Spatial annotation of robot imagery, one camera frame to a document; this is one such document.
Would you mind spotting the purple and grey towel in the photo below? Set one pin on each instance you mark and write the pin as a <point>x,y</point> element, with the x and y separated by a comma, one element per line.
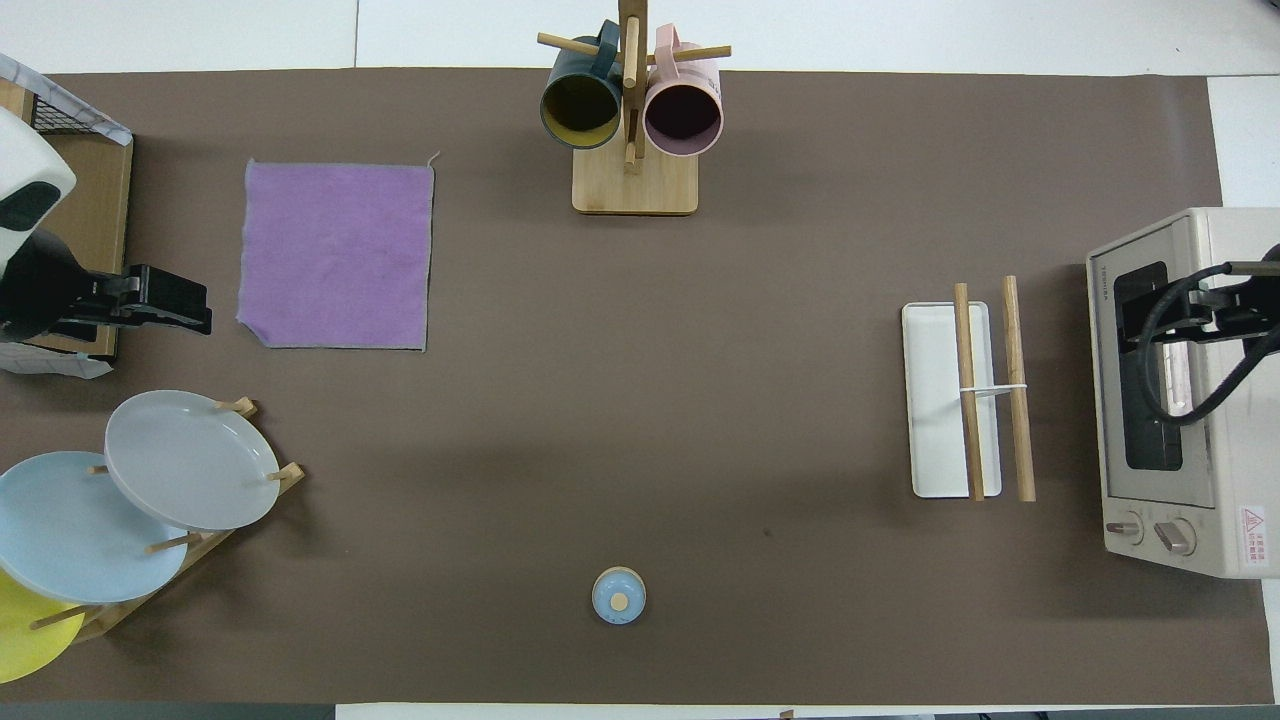
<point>335,255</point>

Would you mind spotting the grey plate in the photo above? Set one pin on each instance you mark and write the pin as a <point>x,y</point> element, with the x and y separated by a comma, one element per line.
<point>190,460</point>

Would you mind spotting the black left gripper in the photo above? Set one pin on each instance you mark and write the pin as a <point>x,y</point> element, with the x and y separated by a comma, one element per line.
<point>40,290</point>

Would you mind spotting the brown table mat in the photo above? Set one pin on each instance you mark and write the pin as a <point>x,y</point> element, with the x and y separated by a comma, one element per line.
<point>700,400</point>

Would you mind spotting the wooden mug tree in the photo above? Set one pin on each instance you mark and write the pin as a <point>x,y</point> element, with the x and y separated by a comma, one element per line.
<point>635,185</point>

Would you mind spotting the yellow plate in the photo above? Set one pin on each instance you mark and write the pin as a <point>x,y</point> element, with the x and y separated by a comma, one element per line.
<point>25,640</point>

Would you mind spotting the cardboard box with basket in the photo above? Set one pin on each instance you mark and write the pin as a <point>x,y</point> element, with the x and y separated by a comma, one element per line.
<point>90,200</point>

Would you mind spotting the wooden plate rack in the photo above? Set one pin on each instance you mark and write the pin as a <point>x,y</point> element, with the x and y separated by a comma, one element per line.
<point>240,406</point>

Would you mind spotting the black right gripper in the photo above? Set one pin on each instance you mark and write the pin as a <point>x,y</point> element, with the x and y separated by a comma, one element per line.
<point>1265,315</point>

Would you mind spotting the pink mug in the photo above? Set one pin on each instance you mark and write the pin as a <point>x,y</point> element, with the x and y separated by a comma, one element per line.
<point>683,115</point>

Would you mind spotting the dark teal mug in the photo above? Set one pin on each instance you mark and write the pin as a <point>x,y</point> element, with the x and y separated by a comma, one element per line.
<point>580,105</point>

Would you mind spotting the light blue plate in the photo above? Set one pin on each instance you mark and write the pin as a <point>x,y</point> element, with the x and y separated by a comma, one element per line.
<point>70,540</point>

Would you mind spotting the white towel rack wooden bars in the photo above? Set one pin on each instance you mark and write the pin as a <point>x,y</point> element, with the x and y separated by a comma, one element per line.
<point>935,400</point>

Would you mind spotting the beige toaster oven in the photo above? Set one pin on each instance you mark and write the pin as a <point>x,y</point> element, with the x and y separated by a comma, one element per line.
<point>1200,490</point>

